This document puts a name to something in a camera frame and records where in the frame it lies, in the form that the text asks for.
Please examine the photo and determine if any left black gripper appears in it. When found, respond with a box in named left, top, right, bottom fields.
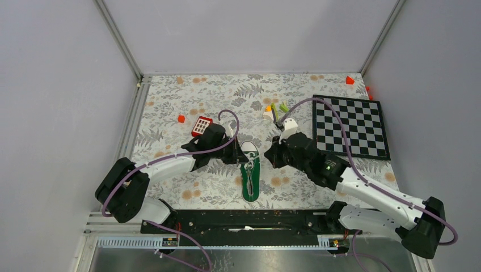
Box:
left=209, top=135, right=248, bottom=164

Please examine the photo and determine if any white shoelace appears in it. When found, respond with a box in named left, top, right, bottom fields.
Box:
left=242, top=150, right=261, bottom=196

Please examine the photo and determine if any green white sneaker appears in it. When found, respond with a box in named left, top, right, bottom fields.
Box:
left=239, top=141, right=261, bottom=203

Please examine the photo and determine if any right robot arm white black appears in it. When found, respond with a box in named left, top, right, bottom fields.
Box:
left=264, top=118, right=445, bottom=259

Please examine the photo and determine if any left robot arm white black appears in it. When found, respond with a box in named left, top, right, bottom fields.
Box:
left=95, top=123, right=248, bottom=233

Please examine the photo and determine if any red white brick block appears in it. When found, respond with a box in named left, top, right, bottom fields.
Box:
left=191, top=116, right=213, bottom=137

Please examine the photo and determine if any lime green block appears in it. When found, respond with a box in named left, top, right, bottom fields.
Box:
left=279, top=102, right=290, bottom=114

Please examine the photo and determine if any floral patterned table mat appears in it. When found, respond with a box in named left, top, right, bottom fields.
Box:
left=128, top=73, right=406, bottom=211

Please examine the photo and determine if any black white checkerboard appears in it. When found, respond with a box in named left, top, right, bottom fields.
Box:
left=313, top=95, right=390, bottom=160

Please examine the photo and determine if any red block far corner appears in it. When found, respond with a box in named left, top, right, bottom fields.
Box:
left=345, top=76, right=355, bottom=85

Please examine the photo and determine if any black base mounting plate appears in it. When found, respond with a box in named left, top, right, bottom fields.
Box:
left=163, top=209, right=354, bottom=247

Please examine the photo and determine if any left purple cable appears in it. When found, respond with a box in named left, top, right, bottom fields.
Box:
left=101, top=109, right=241, bottom=272

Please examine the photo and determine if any purple cable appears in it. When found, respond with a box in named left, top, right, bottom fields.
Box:
left=276, top=97, right=459, bottom=272
left=101, top=109, right=241, bottom=272

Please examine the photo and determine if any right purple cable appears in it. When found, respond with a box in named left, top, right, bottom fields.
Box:
left=276, top=97, right=459, bottom=272

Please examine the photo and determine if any red block at wall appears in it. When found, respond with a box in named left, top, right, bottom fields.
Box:
left=366, top=86, right=374, bottom=100

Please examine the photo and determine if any aluminium frame rail front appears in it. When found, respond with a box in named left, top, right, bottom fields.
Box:
left=84, top=205, right=402, bottom=250

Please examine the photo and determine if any left aluminium corner post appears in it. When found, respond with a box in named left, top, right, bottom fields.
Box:
left=93, top=0, right=144, bottom=82

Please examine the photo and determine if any aluminium corner post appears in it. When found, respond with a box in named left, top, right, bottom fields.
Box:
left=359, top=0, right=407, bottom=77
left=93, top=0, right=144, bottom=82

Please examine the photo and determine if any right aluminium corner post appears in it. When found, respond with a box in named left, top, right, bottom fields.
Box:
left=359, top=0, right=407, bottom=77

